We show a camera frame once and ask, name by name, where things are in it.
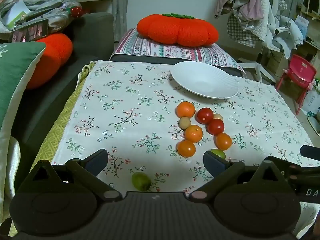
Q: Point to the cardboard box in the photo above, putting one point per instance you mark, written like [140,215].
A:
[275,62]

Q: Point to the checked cloth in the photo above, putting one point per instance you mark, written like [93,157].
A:
[237,30]

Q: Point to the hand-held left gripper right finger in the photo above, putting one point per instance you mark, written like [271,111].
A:
[212,161]

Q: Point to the grey sofa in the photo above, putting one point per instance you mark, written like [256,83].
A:
[95,37]

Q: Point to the red tomato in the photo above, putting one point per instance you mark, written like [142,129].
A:
[205,115]
[215,126]

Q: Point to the green lime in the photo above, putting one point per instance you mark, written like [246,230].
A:
[218,153]
[141,181]

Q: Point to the grey curtain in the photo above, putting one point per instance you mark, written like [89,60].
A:
[120,17]

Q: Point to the orange knitted pumpkin cushion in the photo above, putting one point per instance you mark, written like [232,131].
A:
[177,30]

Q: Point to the wooden bookshelf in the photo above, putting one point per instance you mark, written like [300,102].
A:
[312,12]

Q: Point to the patterned fabric bag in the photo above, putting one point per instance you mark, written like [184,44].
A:
[57,17]

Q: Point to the red knitted bolster pillow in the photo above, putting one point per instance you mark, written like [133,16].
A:
[50,60]

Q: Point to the floral tablecloth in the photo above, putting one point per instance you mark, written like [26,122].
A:
[125,105]

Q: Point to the green pillow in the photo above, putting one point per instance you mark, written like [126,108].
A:
[15,80]

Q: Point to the white ribbed plate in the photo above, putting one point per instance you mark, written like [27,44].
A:
[205,80]

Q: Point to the orange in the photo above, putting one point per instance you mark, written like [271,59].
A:
[186,148]
[185,109]
[193,133]

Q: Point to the white quilted blanket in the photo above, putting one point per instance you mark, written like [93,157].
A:
[262,25]

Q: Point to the striped patterned cushion cover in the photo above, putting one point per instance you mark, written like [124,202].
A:
[155,47]

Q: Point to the white bag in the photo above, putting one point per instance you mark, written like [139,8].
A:
[311,102]

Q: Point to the white shelf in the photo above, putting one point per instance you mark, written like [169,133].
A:
[95,2]

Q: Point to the orange tomato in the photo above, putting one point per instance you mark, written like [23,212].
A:
[223,141]

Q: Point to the strawberry plush toy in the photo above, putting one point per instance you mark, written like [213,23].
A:
[76,12]

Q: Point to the light blue jacket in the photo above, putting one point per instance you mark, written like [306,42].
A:
[292,30]

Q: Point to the red plastic child chair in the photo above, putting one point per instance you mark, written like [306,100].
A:
[300,70]

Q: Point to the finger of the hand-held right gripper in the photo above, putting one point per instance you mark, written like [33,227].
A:
[307,173]
[311,152]

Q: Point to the person's right forearm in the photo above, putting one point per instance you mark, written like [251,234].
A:
[317,225]

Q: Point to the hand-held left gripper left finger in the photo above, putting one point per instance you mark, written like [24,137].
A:
[98,158]

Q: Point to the pink garment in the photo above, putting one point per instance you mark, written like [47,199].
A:
[247,0]

